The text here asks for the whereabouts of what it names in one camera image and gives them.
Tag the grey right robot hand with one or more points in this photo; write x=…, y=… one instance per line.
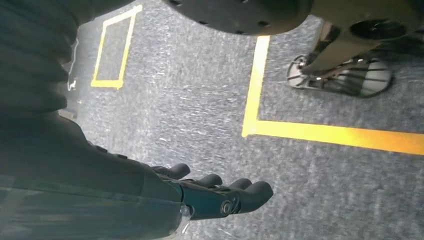
x=82, y=192

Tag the floor socket plate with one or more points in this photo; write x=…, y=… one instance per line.
x=68, y=114

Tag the yellow floor tape square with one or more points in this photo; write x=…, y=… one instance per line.
x=107, y=83
x=258, y=82

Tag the dark robot hip shell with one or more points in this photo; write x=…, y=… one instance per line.
x=238, y=16

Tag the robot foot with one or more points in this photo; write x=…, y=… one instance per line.
x=374, y=79

